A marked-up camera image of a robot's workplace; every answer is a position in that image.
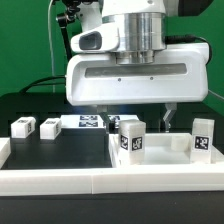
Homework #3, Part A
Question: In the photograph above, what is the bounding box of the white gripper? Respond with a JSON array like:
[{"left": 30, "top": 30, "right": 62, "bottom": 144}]
[{"left": 66, "top": 43, "right": 209, "bottom": 134}]

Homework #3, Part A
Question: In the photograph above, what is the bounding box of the white square table top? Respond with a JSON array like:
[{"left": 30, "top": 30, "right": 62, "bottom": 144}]
[{"left": 108, "top": 132, "right": 224, "bottom": 169}]

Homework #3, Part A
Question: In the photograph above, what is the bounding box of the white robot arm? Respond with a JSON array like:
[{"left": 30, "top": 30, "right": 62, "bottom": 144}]
[{"left": 66, "top": 0, "right": 213, "bottom": 129}]

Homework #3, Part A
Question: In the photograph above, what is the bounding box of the white U-shaped obstacle fence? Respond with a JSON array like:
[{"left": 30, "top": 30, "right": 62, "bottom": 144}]
[{"left": 0, "top": 148, "right": 224, "bottom": 196}]

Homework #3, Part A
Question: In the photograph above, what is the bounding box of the white marker base plate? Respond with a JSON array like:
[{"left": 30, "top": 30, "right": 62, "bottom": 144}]
[{"left": 61, "top": 115, "right": 138, "bottom": 129}]

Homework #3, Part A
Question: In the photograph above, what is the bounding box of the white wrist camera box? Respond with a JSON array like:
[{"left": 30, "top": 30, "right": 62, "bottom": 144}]
[{"left": 71, "top": 23, "right": 119, "bottom": 53}]

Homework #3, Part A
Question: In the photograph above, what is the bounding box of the black cable bundle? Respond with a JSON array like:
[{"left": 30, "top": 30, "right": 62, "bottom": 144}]
[{"left": 19, "top": 75, "right": 68, "bottom": 94}]

